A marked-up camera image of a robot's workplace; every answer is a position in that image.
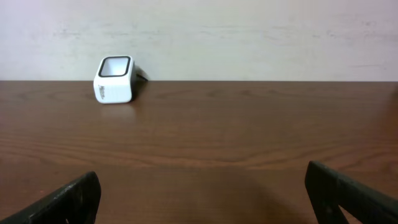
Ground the white barcode scanner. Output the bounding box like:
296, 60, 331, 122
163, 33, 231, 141
93, 55, 136, 104

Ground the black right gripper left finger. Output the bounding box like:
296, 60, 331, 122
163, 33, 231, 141
1, 171, 101, 224

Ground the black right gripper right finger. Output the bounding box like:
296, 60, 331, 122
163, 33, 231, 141
305, 161, 397, 224

